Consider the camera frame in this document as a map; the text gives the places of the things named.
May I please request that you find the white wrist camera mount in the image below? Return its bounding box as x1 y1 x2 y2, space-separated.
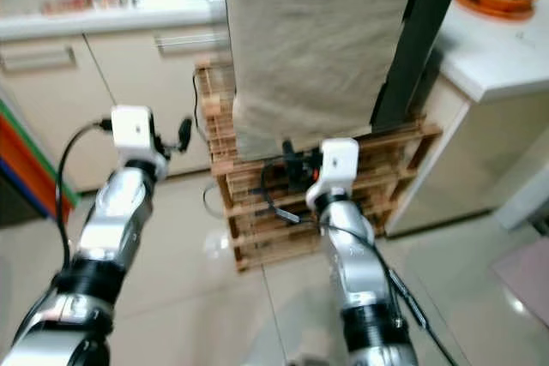
110 105 168 180
305 137 361 211

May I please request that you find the green cutting board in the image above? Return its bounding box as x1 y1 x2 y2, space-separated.
0 100 57 204

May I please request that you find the beige cloth cover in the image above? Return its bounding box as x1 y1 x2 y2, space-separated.
220 0 427 161

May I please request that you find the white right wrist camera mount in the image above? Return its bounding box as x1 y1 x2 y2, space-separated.
305 137 361 211

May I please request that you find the white side cabinet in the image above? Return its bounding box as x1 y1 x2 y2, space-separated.
382 75 549 238

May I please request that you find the orange cutting board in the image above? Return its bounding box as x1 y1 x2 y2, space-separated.
0 117 52 221

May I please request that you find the silver drawer handle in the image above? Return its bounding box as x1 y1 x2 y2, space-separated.
154 30 228 54
1 45 76 73

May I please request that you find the cream kitchen base cabinet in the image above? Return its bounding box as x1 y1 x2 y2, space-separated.
0 23 234 194

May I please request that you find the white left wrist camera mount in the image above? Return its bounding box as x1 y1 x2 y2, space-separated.
110 105 168 180

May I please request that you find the wooden slat rack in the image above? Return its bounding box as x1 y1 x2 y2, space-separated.
194 59 443 273

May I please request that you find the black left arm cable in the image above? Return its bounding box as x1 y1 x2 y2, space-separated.
56 122 112 268

